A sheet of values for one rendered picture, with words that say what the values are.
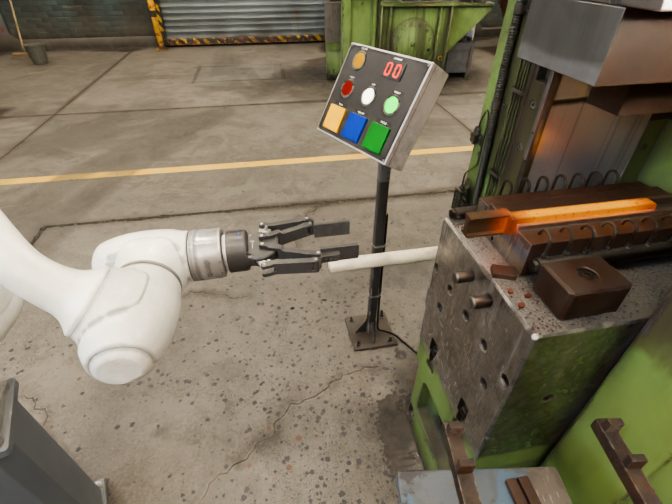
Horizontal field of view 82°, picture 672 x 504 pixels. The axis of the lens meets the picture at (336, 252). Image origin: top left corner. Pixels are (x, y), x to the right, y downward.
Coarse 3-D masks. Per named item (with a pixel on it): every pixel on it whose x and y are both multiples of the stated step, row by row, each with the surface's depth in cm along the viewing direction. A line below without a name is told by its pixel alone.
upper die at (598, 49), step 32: (544, 0) 61; (576, 0) 55; (544, 32) 62; (576, 32) 56; (608, 32) 51; (640, 32) 50; (544, 64) 63; (576, 64) 56; (608, 64) 52; (640, 64) 53
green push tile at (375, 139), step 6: (372, 126) 108; (378, 126) 107; (384, 126) 105; (372, 132) 108; (378, 132) 106; (384, 132) 105; (366, 138) 109; (372, 138) 108; (378, 138) 106; (384, 138) 105; (366, 144) 109; (372, 144) 108; (378, 144) 106; (384, 144) 106; (372, 150) 107; (378, 150) 106
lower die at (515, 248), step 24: (528, 192) 89; (552, 192) 89; (576, 192) 89; (600, 192) 87; (624, 192) 87; (648, 192) 87; (600, 216) 77; (624, 216) 78; (504, 240) 79; (528, 240) 72; (576, 240) 72; (600, 240) 74; (624, 240) 75
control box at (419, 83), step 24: (360, 48) 115; (360, 72) 114; (408, 72) 102; (432, 72) 98; (336, 96) 121; (360, 96) 113; (384, 96) 107; (408, 96) 101; (432, 96) 102; (384, 120) 106; (408, 120) 102; (360, 144) 112; (408, 144) 106
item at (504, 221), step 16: (544, 208) 78; (560, 208) 78; (576, 208) 78; (592, 208) 78; (608, 208) 78; (624, 208) 78; (640, 208) 79; (480, 224) 75; (496, 224) 76; (512, 224) 74
